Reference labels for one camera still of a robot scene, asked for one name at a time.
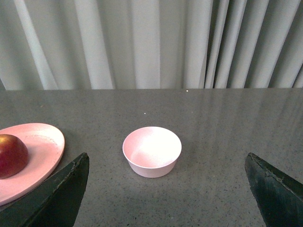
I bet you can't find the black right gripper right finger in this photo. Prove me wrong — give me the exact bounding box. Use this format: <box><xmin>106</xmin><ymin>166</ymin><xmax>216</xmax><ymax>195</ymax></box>
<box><xmin>245</xmin><ymin>153</ymin><xmax>303</xmax><ymax>227</ymax></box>

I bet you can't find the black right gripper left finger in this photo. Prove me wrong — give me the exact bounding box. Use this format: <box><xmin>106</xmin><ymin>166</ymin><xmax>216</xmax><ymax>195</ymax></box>
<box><xmin>0</xmin><ymin>153</ymin><xmax>89</xmax><ymax>227</ymax></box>

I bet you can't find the red apple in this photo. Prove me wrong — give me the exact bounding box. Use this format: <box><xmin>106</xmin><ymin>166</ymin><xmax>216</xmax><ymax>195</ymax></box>
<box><xmin>0</xmin><ymin>134</ymin><xmax>29</xmax><ymax>179</ymax></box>

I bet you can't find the pink plate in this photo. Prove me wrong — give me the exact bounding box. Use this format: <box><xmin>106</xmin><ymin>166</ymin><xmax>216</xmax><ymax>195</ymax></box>
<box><xmin>0</xmin><ymin>123</ymin><xmax>65</xmax><ymax>206</ymax></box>

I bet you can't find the light pink bowl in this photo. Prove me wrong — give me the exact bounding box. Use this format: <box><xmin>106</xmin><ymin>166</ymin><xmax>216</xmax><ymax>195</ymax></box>
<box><xmin>122</xmin><ymin>126</ymin><xmax>182</xmax><ymax>178</ymax></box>

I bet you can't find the white pleated curtain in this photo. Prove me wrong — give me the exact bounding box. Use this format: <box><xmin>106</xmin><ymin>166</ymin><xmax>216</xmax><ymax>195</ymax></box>
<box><xmin>0</xmin><ymin>0</ymin><xmax>303</xmax><ymax>90</ymax></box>

